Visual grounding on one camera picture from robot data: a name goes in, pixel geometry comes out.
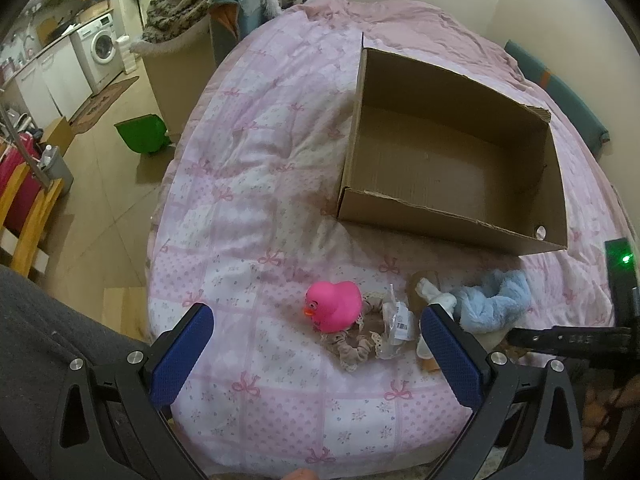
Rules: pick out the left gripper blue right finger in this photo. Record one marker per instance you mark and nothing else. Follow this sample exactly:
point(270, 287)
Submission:
point(458, 354)

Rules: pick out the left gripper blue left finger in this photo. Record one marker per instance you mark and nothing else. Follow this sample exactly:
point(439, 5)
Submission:
point(175, 352)

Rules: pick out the peach silicone funnel piece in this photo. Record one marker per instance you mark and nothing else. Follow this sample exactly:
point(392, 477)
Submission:
point(427, 361)

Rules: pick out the light blue plush toy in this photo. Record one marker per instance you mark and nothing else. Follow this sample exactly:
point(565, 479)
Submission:
point(495, 304)

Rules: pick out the clear plastic packet with label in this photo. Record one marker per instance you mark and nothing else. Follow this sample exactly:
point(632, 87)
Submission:
point(399, 326)

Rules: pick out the white sock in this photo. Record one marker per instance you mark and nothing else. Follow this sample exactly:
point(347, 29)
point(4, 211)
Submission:
point(427, 291)

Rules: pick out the beige lace scrunchie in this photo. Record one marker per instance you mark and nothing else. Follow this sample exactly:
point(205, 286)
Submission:
point(363, 340)

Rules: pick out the pink rubber duck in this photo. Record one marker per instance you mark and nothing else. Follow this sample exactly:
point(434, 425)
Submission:
point(333, 307)

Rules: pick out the person's right hand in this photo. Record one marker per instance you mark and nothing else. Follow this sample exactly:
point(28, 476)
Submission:
point(597, 413)

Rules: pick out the pink patterned quilt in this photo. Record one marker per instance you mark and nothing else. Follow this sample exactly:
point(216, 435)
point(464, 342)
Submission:
point(246, 223)

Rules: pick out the wooden chair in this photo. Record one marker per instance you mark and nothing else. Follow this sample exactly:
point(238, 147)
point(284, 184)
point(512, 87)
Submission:
point(23, 249)

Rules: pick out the teal cushion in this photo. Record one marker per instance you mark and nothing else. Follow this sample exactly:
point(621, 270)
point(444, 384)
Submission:
point(593, 132)

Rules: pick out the brown cardboard box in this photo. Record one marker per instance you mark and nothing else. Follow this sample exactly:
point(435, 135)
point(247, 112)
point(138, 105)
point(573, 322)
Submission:
point(436, 153)

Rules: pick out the green plastic bin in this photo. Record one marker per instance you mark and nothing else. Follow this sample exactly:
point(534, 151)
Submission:
point(145, 134)

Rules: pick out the grey container with bottle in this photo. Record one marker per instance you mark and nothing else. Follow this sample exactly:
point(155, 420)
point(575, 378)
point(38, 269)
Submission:
point(54, 166)

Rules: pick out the small cardboard box on floor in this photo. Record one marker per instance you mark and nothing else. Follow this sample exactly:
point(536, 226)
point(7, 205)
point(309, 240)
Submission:
point(58, 133)

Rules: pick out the brown door mat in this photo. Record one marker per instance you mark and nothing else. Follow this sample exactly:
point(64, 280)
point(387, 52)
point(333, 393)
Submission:
point(95, 107)

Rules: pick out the beige armchair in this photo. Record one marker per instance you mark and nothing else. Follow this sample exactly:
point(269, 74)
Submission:
point(178, 71)

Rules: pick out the white kitchen cabinet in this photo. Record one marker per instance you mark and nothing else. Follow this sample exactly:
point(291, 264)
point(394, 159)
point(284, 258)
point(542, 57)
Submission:
point(53, 85)

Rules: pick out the white washing machine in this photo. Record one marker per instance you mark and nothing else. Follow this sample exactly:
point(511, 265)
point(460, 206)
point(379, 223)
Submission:
point(95, 45)

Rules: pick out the blue grey jacket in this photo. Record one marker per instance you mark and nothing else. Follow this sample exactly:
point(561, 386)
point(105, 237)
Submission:
point(230, 21)

